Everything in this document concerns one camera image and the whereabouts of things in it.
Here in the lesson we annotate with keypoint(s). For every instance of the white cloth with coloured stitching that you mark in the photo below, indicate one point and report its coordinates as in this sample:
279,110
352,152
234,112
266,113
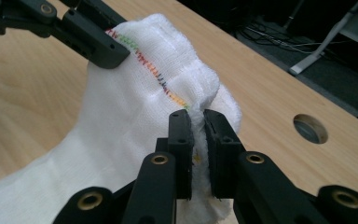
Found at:
121,124

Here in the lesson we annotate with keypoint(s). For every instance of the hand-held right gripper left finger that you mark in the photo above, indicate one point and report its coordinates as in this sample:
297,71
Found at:
181,149

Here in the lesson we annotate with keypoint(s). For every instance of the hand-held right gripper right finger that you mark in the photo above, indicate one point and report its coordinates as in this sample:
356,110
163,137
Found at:
223,155

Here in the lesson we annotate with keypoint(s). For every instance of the white metal desk frame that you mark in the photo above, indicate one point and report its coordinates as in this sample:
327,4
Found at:
323,46

